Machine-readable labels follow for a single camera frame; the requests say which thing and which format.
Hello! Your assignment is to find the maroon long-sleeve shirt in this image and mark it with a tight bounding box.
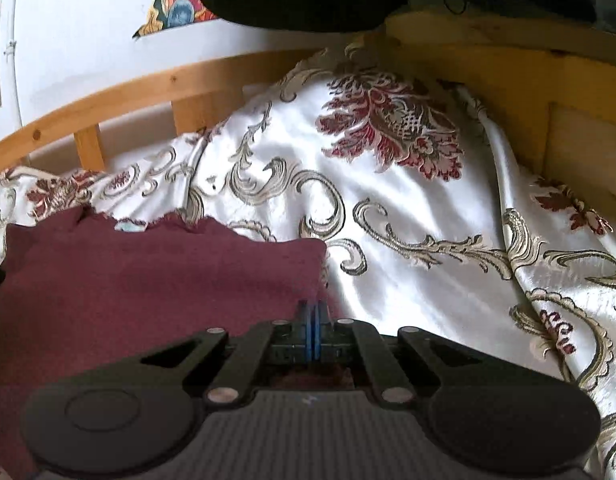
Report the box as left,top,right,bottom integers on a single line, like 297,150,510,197
0,207,335,480

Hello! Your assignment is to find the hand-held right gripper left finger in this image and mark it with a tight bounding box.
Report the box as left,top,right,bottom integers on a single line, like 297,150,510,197
138,300,313,406

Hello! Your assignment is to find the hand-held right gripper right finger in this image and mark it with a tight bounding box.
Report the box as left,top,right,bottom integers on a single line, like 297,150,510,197
313,300,481,406

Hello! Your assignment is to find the white wall conduit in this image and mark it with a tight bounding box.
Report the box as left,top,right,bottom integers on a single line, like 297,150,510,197
6,0,25,118

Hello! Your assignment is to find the white floral bedspread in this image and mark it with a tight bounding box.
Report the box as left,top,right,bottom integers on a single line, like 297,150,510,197
0,45,616,480

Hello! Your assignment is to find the wooden bed frame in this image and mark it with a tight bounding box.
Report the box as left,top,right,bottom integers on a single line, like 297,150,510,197
0,7,616,186

